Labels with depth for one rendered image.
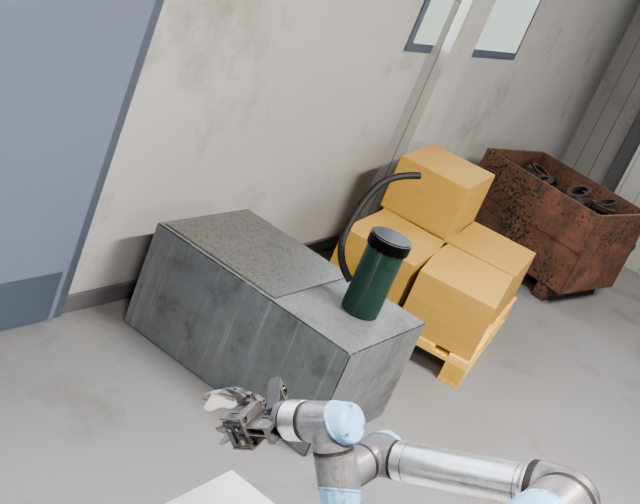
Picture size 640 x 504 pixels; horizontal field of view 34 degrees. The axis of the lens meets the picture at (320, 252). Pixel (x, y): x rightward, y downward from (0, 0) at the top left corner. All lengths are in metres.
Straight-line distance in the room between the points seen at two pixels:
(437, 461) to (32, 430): 2.02
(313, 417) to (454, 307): 3.16
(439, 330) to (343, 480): 3.19
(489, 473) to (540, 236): 4.92
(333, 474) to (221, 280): 2.29
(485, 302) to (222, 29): 1.78
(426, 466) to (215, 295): 2.31
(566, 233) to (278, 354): 3.05
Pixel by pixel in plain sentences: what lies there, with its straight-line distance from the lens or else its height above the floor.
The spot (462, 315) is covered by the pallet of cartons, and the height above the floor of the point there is 0.34.
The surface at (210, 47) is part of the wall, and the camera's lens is 4.22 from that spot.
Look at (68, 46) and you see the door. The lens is 3.58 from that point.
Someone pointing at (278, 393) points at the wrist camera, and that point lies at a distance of 1.98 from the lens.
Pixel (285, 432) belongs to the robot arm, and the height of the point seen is 1.14.
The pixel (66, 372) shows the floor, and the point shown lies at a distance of 3.99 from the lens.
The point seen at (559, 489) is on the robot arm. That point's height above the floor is 1.34.
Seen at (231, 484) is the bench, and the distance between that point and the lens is 2.48.
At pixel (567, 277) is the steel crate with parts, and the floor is 0.23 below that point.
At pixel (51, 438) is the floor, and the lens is 3.64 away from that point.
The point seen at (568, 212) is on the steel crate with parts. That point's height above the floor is 0.58.
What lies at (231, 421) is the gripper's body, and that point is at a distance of 1.95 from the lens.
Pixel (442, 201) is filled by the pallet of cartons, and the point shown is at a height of 0.63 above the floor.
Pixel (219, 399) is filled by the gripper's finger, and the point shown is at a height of 1.08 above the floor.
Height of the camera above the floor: 2.10
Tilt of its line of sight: 21 degrees down
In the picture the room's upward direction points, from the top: 23 degrees clockwise
